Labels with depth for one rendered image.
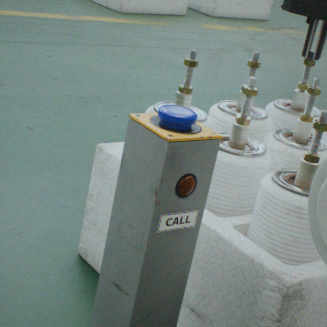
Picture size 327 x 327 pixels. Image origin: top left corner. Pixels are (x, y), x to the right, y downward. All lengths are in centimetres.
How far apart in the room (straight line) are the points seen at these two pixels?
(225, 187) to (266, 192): 8
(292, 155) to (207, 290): 22
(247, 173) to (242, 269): 13
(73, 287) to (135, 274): 28
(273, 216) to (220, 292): 11
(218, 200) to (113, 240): 17
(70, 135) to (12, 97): 24
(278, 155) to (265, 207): 16
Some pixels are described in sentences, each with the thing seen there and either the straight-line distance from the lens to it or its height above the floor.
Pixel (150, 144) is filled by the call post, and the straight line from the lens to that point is 73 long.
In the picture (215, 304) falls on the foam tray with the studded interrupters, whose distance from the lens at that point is 88.
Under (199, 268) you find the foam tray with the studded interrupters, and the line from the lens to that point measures 89.
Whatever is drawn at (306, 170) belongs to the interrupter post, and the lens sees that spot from 85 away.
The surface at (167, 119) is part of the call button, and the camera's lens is 73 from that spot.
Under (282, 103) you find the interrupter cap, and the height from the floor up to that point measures 25.
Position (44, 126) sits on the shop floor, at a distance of 163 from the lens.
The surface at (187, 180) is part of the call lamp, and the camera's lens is 74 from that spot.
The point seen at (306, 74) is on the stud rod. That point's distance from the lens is 116.
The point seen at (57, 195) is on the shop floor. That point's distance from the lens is 130.
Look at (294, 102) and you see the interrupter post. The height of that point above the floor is 26.
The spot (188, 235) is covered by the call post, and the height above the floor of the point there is 20.
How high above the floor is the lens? 54
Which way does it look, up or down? 21 degrees down
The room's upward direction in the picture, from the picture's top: 12 degrees clockwise
